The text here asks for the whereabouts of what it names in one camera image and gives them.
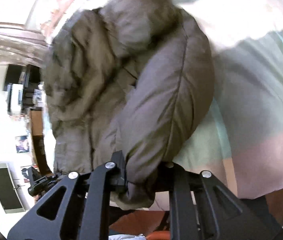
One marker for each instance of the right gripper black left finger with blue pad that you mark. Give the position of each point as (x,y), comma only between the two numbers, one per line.
(77,207)

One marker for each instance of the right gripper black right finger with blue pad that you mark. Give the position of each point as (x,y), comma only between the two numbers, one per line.
(202,207)

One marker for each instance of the dark olive puffer jacket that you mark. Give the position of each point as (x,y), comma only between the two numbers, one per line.
(134,76)

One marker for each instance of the wooden desk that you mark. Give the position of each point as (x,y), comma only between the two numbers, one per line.
(37,137)

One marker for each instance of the white printer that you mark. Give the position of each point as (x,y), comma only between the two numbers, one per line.
(14,98)

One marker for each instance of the black monitor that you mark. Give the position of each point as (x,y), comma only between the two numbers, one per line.
(17,74)

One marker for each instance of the floral lace curtain left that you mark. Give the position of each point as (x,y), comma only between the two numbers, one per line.
(19,45)

